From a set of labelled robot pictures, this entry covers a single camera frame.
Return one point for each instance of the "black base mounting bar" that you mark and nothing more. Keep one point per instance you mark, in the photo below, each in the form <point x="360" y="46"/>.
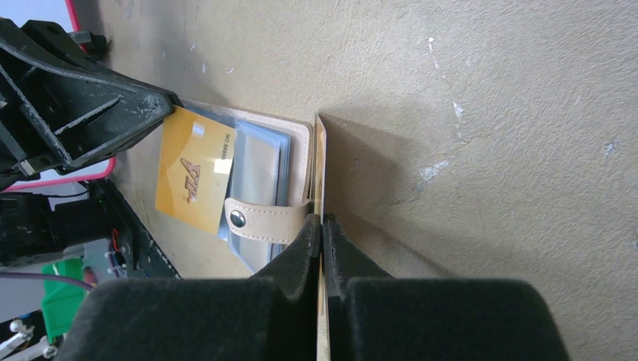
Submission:
<point x="142" y="254"/>

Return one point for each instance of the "beige leather card holder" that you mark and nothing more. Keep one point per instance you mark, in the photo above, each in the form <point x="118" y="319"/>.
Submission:
<point x="269" y="193"/>

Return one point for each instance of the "gold credit card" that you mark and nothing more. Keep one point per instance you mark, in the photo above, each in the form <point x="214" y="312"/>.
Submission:
<point x="195" y="163"/>
<point x="320" y="158"/>

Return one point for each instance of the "green plastic object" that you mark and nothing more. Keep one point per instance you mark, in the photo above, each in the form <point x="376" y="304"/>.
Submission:
<point x="61" y="300"/>

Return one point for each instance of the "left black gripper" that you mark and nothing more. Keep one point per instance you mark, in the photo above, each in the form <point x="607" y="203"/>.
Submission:
<point x="62" y="109"/>

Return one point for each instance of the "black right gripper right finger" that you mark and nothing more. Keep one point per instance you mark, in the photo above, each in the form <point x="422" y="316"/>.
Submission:
<point x="375" y="316"/>

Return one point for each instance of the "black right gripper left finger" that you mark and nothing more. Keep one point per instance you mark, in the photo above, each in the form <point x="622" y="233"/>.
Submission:
<point x="271" y="315"/>

